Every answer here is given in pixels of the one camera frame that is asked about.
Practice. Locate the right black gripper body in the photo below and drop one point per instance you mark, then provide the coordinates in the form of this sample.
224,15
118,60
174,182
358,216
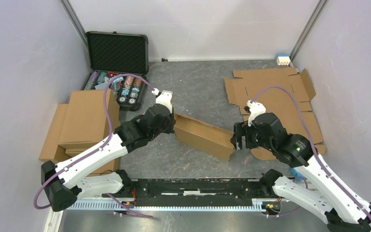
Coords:
253,139

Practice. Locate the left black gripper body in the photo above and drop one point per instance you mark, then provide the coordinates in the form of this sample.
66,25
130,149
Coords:
168,126

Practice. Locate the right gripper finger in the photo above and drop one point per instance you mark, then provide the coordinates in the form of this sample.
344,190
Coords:
236,140
239,129

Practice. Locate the cardboard box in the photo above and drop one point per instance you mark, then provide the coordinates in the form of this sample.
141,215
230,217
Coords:
52,151
85,121
204,137

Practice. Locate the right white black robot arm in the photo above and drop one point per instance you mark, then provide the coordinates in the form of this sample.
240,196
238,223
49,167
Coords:
340,208

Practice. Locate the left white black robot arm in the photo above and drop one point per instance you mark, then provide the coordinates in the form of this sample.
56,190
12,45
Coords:
67,181

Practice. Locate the stack of flat cardboard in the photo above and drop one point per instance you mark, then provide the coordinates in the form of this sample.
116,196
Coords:
246,84

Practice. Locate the blue green white card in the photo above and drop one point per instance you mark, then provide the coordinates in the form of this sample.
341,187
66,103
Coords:
296,174

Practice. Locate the black poker chip case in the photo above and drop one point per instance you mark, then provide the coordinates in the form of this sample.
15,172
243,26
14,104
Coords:
113,53

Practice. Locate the white blue block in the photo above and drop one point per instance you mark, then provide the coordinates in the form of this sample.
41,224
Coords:
283,59

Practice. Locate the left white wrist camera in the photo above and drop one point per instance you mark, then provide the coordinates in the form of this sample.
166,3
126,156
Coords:
164,98

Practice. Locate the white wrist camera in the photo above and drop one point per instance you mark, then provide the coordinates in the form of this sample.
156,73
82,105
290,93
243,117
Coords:
164,98
255,109

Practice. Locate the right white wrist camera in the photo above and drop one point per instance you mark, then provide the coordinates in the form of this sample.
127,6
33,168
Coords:
255,109

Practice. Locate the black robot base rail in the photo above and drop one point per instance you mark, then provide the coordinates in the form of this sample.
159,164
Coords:
194,192

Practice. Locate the white toothed cable duct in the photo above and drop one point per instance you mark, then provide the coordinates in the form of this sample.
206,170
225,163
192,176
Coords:
114,206

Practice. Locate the left aluminium corner post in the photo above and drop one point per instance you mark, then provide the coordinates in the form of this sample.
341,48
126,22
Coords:
73,17

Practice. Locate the aluminium corner post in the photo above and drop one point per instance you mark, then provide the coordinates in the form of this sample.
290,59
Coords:
321,4
73,17

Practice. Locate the right aluminium corner post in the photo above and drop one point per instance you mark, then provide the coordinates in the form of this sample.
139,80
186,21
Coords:
321,4

